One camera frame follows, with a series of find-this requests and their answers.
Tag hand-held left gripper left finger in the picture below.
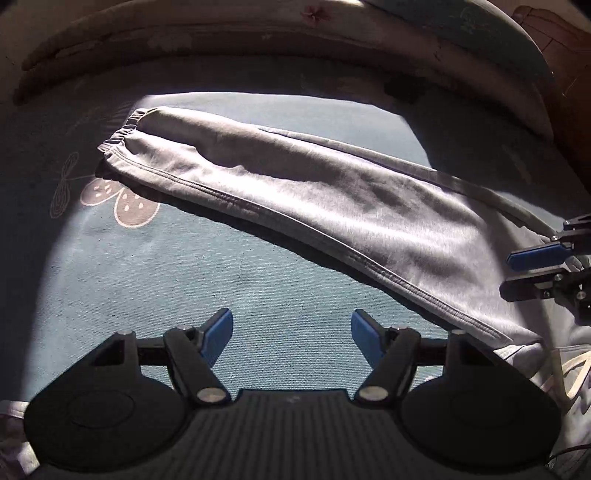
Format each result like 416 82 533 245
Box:
88 308 234 408

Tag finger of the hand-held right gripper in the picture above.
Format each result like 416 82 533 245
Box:
500 258 591 324
505 216 591 271

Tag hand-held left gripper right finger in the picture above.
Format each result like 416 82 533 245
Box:
351 309 490 409

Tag grey sweatpants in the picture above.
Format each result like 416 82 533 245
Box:
97 106 591 480

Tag teal pillow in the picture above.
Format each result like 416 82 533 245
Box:
365 0 555 81

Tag pink floral folded quilt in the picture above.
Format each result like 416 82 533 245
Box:
14 0 555 139

